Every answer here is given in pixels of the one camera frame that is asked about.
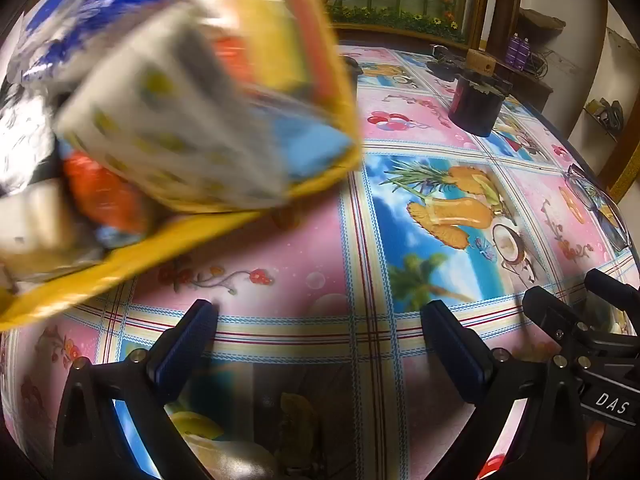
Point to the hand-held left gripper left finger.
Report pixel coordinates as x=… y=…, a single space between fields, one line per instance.
x=187 y=345

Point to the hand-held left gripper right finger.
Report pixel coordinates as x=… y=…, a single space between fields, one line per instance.
x=452 y=355

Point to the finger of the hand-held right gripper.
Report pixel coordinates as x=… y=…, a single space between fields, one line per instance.
x=615 y=292
x=555 y=322

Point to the yellow taped cardboard box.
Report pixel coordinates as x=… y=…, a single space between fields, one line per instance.
x=150 y=255

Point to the white lemon print tissue pack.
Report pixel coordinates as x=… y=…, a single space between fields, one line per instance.
x=165 y=110

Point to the eyeglasses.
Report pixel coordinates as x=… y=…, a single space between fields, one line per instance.
x=597 y=205

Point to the black cylinder with wooden block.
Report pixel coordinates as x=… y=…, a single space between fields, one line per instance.
x=475 y=105

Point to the purple bottle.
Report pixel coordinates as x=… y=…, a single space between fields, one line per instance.
x=513 y=50
x=524 y=51

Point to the small black metal object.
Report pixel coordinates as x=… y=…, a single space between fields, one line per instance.
x=445 y=60

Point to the blue white patterned plastic bag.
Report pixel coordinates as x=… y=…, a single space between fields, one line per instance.
x=100 y=5

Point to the wall shelf with clutter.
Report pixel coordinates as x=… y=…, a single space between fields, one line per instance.
x=605 y=115

